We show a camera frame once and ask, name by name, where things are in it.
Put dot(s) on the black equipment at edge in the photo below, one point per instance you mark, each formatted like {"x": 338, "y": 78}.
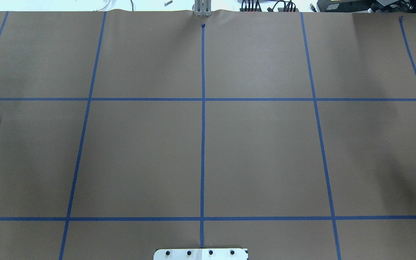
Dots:
{"x": 371, "y": 6}

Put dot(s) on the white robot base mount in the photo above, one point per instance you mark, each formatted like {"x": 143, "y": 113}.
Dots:
{"x": 202, "y": 254}

